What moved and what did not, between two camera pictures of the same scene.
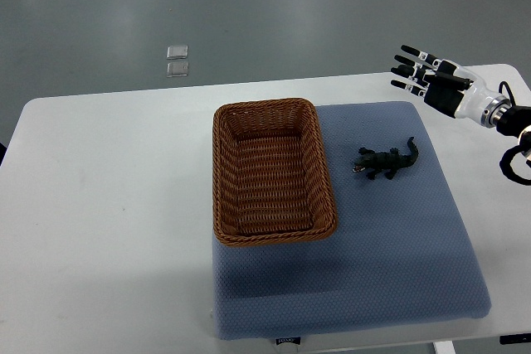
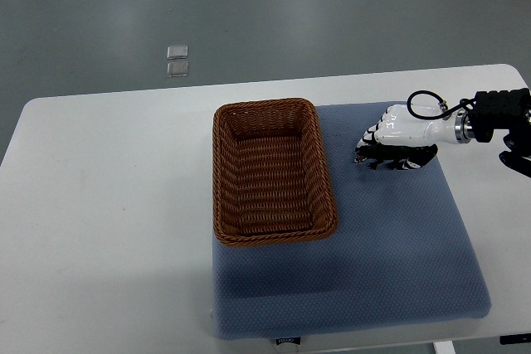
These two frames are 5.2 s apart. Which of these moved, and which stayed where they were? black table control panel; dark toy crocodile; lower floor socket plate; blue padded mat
Moved: dark toy crocodile
Stayed: black table control panel; lower floor socket plate; blue padded mat
